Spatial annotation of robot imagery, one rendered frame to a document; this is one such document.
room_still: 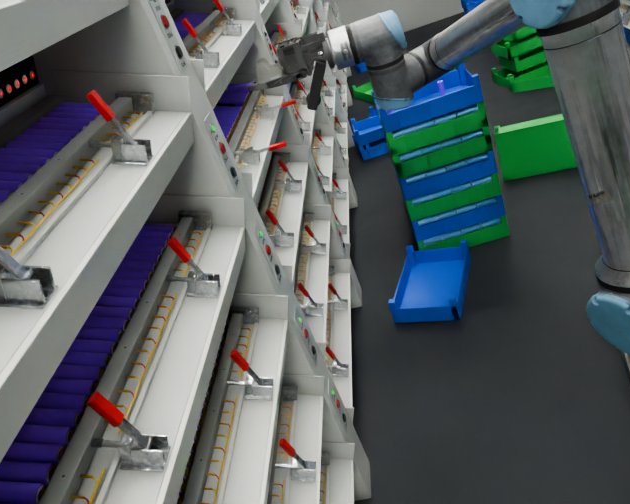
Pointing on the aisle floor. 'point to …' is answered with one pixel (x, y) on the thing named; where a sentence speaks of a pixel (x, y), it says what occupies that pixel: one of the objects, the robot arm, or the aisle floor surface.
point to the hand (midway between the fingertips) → (254, 87)
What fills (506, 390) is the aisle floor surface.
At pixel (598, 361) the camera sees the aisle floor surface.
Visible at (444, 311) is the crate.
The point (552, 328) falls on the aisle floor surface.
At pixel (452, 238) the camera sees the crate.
